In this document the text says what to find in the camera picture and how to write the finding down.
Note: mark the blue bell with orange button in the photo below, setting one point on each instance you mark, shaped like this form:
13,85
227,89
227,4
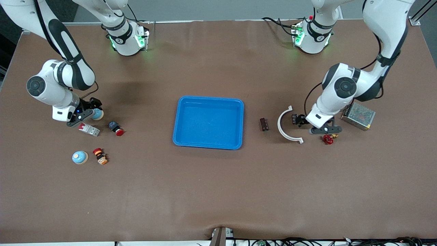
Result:
98,115
80,157

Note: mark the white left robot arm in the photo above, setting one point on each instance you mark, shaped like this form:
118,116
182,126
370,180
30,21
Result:
385,20

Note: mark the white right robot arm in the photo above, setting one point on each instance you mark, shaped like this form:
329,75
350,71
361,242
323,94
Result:
51,92

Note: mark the grey metal post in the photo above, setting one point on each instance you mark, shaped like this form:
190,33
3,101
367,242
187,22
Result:
220,237

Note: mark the black rectangular capacitor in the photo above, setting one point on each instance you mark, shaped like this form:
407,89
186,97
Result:
264,124

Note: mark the blue plastic tray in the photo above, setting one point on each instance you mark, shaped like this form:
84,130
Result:
208,123

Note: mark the white and red circuit breaker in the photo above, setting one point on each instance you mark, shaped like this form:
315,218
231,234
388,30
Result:
89,130

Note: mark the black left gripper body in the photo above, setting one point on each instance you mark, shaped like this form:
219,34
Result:
300,119

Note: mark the red and orange emergency button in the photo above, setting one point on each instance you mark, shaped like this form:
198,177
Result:
100,157

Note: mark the white curved plastic bracket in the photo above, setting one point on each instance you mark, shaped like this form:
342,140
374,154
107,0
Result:
279,124

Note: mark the red push button switch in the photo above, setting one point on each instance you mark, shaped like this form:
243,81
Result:
118,132

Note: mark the metal mesh power supply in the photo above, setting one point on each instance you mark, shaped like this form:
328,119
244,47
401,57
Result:
362,118

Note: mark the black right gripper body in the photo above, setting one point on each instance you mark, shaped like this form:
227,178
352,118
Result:
89,105

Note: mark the small black connector block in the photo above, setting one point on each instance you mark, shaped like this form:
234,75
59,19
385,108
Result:
294,119

